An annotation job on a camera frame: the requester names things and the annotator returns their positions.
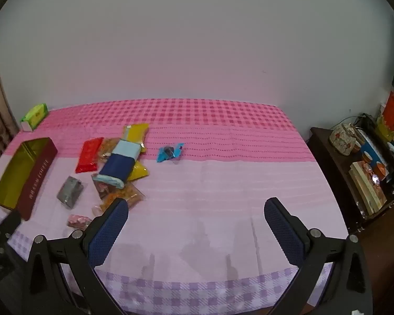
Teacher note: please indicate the stack of books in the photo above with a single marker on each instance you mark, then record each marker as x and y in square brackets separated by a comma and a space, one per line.
[367, 187]

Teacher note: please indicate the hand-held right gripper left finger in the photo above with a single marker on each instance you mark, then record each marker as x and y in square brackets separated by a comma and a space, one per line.
[106, 233]

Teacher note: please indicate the green tissue pack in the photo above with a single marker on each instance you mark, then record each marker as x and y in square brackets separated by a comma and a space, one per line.
[36, 115]

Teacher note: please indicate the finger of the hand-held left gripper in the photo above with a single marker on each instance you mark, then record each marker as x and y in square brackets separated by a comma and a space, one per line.
[8, 223]

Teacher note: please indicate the dark blue snack packet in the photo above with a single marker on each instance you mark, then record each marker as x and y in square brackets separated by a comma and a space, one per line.
[118, 167]

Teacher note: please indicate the small pink candy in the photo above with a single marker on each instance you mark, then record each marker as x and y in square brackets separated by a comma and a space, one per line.
[77, 221]

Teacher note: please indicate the dark wooden side table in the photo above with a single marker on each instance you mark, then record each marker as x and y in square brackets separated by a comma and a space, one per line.
[321, 151]

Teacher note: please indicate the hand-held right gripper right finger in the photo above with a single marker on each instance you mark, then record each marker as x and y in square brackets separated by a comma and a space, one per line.
[284, 233]

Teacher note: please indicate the dark red tin box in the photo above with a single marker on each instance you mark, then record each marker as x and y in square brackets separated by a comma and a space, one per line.
[36, 183]

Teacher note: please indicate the plain yellow snack packet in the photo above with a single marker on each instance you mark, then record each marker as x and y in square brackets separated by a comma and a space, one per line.
[139, 170]

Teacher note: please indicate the yellow packet with silver strip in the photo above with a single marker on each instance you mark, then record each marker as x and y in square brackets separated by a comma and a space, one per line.
[138, 133]

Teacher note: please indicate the floral teapot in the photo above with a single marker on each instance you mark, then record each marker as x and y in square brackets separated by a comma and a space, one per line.
[343, 139]

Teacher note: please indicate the grey snack packet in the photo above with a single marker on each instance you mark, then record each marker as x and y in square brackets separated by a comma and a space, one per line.
[69, 192]

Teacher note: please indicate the clear packet of orange snacks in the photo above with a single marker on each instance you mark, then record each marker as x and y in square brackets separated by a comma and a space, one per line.
[131, 193]
[106, 147]

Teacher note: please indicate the red snack packet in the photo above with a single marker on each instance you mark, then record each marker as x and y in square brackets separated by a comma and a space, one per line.
[88, 154]

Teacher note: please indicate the blue box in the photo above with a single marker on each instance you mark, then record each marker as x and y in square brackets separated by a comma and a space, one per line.
[372, 147]

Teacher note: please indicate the pink checked tablecloth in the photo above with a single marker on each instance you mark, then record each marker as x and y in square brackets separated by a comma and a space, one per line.
[216, 187]

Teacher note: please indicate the orange patterned cup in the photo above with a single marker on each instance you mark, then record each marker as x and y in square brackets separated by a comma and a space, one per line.
[367, 158]
[380, 170]

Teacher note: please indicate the light blue candy wrapper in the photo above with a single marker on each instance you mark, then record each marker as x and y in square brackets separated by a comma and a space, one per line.
[169, 152]

